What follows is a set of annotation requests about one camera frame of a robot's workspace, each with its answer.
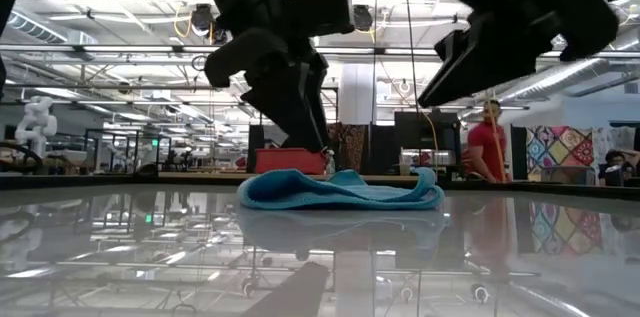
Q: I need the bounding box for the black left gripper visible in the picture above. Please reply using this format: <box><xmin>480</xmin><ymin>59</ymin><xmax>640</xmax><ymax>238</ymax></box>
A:
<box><xmin>202</xmin><ymin>0</ymin><xmax>332</xmax><ymax>154</ymax></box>

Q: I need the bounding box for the blue microfibre towel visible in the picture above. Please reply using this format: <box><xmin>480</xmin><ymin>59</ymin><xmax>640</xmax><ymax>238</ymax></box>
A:
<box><xmin>236</xmin><ymin>166</ymin><xmax>446</xmax><ymax>211</ymax></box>

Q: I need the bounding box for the red plastic bin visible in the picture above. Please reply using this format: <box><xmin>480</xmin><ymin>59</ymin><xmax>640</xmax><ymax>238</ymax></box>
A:
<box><xmin>254</xmin><ymin>147</ymin><xmax>329</xmax><ymax>176</ymax></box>

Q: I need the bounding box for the dark patterned cloth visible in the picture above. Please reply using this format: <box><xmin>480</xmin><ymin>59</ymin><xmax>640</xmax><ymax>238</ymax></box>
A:
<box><xmin>327</xmin><ymin>122</ymin><xmax>370</xmax><ymax>175</ymax></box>

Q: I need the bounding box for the black computer screen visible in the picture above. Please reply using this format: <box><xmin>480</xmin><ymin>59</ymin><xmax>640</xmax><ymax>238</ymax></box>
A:
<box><xmin>393</xmin><ymin>110</ymin><xmax>463</xmax><ymax>153</ymax></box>

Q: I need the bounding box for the person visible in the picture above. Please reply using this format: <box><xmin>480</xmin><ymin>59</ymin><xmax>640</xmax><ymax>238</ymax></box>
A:
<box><xmin>461</xmin><ymin>99</ymin><xmax>513</xmax><ymax>185</ymax></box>
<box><xmin>596</xmin><ymin>148</ymin><xmax>640</xmax><ymax>189</ymax></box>

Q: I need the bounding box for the black ceiling lamp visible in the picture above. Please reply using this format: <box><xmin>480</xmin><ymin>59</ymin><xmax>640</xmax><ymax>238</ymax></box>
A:
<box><xmin>190</xmin><ymin>2</ymin><xmax>217</xmax><ymax>37</ymax></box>
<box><xmin>351</xmin><ymin>3</ymin><xmax>375</xmax><ymax>34</ymax></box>

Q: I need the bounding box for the colourful patchwork quilt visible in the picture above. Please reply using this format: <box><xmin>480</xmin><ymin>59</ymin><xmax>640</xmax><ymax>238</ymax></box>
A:
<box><xmin>525</xmin><ymin>125</ymin><xmax>597</xmax><ymax>186</ymax></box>

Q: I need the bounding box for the yellow cable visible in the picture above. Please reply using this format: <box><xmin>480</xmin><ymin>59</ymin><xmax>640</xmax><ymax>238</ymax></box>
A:
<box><xmin>486</xmin><ymin>88</ymin><xmax>506</xmax><ymax>184</ymax></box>

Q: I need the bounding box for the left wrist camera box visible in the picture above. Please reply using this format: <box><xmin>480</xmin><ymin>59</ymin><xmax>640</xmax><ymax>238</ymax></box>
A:
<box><xmin>283</xmin><ymin>0</ymin><xmax>357</xmax><ymax>38</ymax></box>

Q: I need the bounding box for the silver ceiling air duct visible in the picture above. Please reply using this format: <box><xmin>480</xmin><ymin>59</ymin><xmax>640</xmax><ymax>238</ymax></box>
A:
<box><xmin>498</xmin><ymin>54</ymin><xmax>640</xmax><ymax>106</ymax></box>

